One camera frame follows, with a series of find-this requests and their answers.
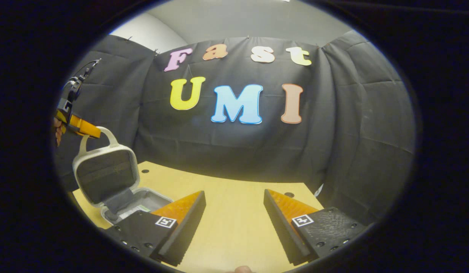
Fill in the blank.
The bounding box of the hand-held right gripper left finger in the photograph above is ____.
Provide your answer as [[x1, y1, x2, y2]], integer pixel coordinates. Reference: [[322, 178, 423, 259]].
[[105, 190, 207, 267]]

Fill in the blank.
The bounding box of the thin black cable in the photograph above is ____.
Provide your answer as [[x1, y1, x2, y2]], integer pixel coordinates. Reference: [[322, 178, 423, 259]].
[[69, 59, 101, 82]]

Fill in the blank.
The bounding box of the black backdrop cloth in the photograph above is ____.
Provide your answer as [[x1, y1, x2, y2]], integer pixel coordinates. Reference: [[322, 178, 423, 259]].
[[54, 30, 416, 227]]

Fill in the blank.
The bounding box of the white suitcase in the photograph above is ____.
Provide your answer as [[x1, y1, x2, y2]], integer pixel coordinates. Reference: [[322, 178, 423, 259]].
[[72, 126, 175, 225]]

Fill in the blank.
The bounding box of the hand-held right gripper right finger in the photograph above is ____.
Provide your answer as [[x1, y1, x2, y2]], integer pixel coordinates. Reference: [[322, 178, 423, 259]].
[[263, 188, 368, 266]]

